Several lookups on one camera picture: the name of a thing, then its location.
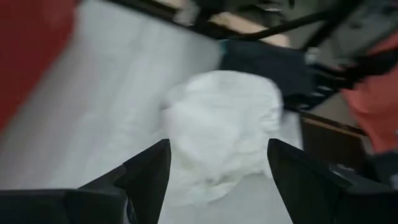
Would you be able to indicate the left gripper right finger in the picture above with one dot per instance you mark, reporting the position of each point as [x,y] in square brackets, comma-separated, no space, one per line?
[326,202]

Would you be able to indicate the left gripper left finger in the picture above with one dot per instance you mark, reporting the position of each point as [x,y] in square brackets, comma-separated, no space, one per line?
[109,205]

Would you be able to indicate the black jacket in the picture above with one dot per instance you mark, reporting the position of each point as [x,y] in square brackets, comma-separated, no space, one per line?
[264,62]

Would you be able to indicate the white garment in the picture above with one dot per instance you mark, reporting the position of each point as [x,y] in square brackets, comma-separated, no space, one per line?
[224,130]

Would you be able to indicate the red plastic laundry bin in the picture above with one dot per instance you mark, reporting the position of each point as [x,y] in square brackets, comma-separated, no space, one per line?
[28,56]

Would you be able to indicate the salmon orange blurred object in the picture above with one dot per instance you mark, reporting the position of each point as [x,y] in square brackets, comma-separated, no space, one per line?
[376,99]

